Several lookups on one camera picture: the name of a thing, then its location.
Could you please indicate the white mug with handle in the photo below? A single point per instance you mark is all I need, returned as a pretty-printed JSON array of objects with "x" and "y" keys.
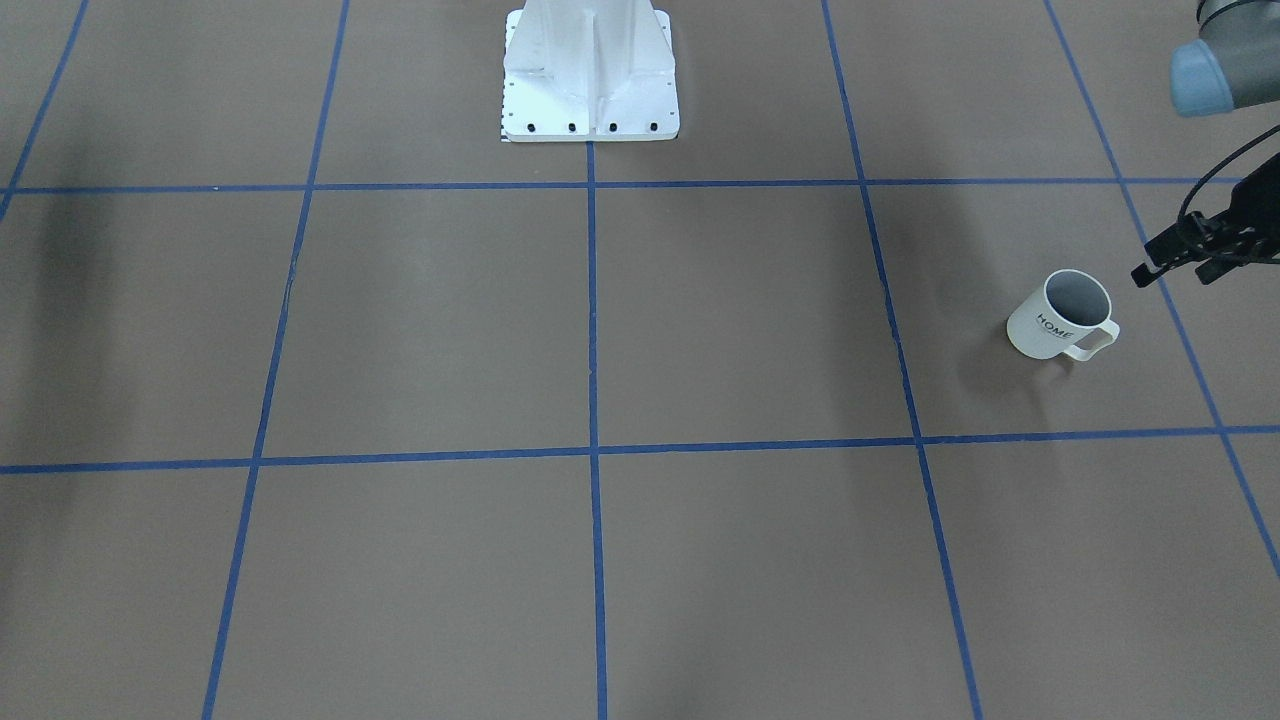
[{"x": 1069, "y": 315}]

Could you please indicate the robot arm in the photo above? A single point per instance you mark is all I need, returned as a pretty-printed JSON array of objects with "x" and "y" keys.
[{"x": 1232, "y": 64}]

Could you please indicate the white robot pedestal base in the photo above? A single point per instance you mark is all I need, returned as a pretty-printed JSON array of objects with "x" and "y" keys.
[{"x": 589, "y": 71}]

